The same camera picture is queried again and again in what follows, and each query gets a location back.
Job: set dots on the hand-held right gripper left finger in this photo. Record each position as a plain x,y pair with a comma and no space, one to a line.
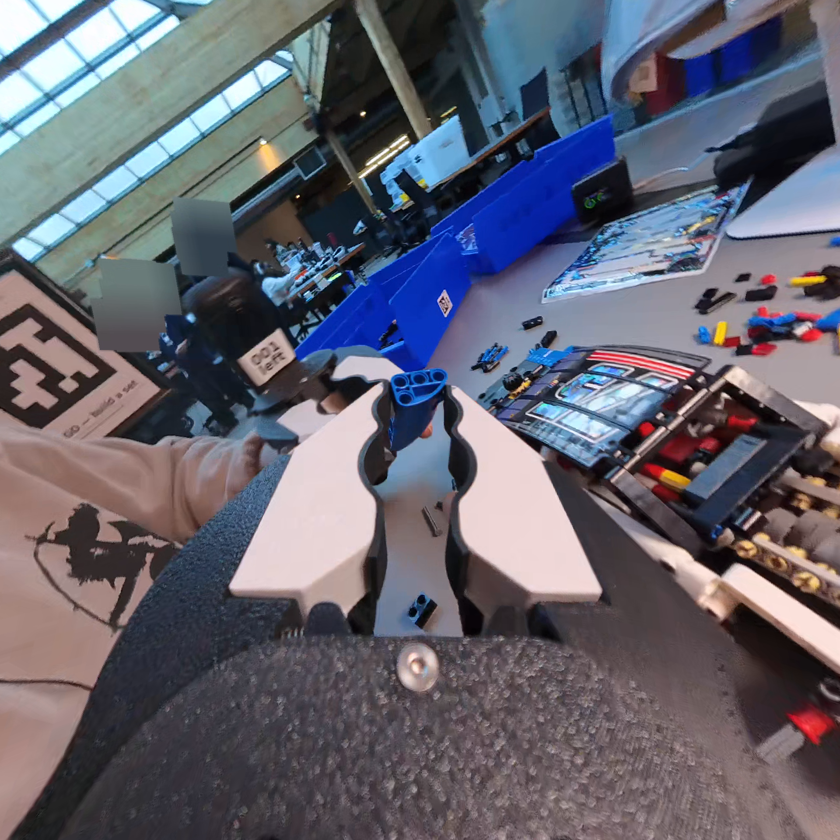
308,525

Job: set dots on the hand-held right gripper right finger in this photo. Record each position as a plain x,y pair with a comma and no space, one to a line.
525,525

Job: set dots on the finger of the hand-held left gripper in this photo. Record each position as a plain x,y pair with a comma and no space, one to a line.
359,369
308,423

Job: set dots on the blue lego panel piece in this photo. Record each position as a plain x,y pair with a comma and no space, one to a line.
417,394

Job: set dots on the lego race car model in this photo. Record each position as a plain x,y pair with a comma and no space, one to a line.
689,459

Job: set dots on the holographic sticker sheet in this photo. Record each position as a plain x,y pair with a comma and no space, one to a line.
649,249

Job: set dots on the pile of small lego pieces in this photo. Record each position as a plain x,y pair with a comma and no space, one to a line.
774,325

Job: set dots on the person's left forearm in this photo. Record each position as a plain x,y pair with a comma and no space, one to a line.
131,472

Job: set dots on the grey lego axle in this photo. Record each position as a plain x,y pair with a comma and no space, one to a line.
432,520

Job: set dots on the black lego brick with holes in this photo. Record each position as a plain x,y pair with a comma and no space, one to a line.
422,610

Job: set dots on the lego instruction booklet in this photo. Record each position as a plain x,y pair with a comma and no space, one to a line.
623,46

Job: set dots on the blue bin with label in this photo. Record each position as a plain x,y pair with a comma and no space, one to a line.
426,295

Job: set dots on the cluster of blue black pins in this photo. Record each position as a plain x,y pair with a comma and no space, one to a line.
491,358

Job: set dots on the small holographic sheet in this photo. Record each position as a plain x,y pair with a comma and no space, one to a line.
469,239

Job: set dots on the framed marker sign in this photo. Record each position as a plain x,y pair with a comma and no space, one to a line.
59,354

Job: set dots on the stack of white storage boxes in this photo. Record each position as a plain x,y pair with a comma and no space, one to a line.
426,154

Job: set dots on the long wooden desk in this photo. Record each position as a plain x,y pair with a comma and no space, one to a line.
505,134

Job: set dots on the person's beige hoodie torso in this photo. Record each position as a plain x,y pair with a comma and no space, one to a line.
39,590

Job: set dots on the black device with green display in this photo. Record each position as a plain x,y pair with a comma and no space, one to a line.
600,185

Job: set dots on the white book stand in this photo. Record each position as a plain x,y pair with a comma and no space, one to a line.
787,203

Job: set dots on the black power adapter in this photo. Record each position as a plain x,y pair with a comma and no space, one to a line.
787,131

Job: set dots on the coloured storage drawers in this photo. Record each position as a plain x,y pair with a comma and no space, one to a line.
722,59

